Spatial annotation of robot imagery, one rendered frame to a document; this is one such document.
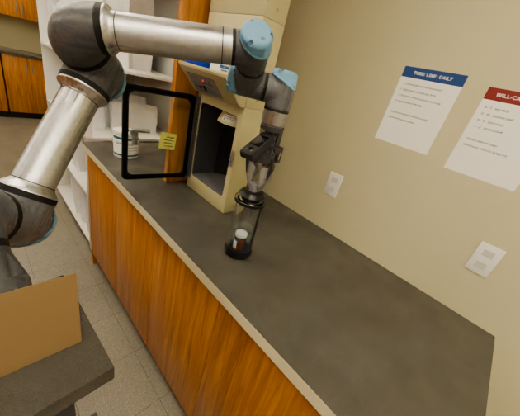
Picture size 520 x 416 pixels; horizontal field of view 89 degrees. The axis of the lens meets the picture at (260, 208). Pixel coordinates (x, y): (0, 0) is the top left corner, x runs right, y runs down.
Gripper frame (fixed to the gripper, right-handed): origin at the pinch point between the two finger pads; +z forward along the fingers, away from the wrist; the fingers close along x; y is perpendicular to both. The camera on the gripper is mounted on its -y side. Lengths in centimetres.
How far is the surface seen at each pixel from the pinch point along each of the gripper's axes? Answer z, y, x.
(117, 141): 18, 19, 97
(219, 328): 44.5, -17.5, -9.1
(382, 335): 27, 0, -54
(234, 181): 10.8, 21.5, 20.3
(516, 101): -44, 41, -59
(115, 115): 16, 51, 146
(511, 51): -57, 43, -52
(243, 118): -16.4, 19.2, 20.9
